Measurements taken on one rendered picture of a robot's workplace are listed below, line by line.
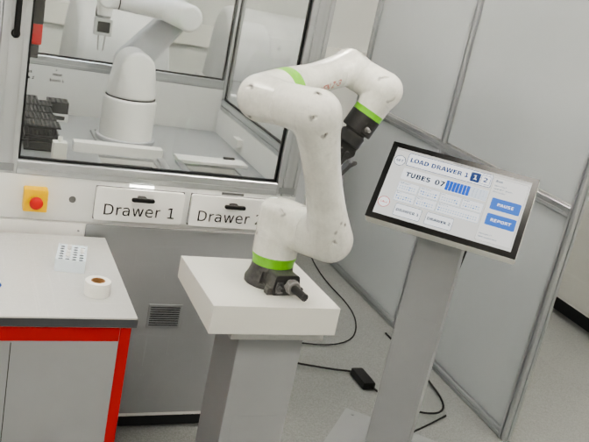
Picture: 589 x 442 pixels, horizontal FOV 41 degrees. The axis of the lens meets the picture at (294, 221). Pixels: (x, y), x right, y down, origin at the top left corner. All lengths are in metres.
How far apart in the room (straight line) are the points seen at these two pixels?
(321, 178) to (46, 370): 0.87
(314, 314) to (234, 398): 0.36
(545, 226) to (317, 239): 1.49
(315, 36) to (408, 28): 1.88
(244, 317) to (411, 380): 1.03
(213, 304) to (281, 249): 0.27
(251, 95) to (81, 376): 0.87
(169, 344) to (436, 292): 0.97
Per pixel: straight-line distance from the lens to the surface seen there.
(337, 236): 2.11
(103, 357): 2.20
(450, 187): 2.78
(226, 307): 2.10
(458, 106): 4.00
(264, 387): 2.37
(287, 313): 2.17
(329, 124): 1.89
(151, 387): 2.99
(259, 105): 1.96
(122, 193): 2.63
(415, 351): 2.95
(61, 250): 2.44
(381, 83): 2.28
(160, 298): 2.82
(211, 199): 2.70
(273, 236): 2.21
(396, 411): 3.07
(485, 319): 3.70
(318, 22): 2.70
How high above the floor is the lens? 1.70
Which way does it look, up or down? 17 degrees down
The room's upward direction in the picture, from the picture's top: 12 degrees clockwise
